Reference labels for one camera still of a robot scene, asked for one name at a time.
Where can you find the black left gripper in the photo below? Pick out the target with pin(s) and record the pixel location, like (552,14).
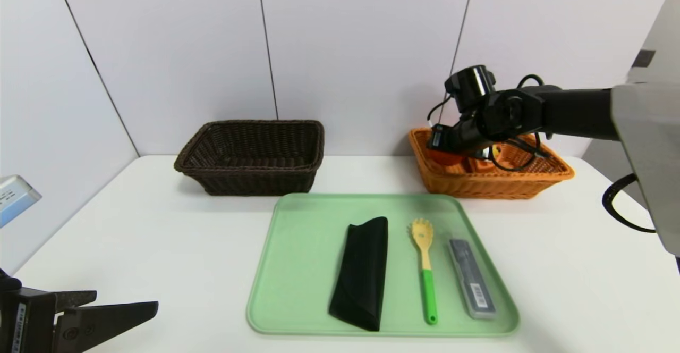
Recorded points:
(24,318)

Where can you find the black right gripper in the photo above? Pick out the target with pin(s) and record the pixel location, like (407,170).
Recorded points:
(439,137)

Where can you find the orange fruit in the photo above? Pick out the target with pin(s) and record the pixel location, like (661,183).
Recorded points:
(443,159)

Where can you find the toy waffle slice with cream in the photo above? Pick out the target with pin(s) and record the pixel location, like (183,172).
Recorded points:
(481,166)

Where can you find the black glasses pouch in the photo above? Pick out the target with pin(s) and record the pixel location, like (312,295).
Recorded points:
(361,273)

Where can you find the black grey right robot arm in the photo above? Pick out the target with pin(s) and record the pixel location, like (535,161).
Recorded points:
(648,129)

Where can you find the orange wicker basket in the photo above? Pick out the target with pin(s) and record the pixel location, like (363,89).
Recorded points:
(478,185)

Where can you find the dark brown wicker basket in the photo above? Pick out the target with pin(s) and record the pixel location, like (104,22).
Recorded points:
(255,183)

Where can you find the grey pencil lead case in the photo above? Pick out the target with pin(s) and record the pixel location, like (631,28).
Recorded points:
(473,284)

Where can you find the light green plastic tray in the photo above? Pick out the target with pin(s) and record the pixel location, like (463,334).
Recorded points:
(297,300)

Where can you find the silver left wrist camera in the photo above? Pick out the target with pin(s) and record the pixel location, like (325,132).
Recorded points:
(16,199)

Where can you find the dark wall latch plate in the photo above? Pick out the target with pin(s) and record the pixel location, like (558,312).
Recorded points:
(643,59)

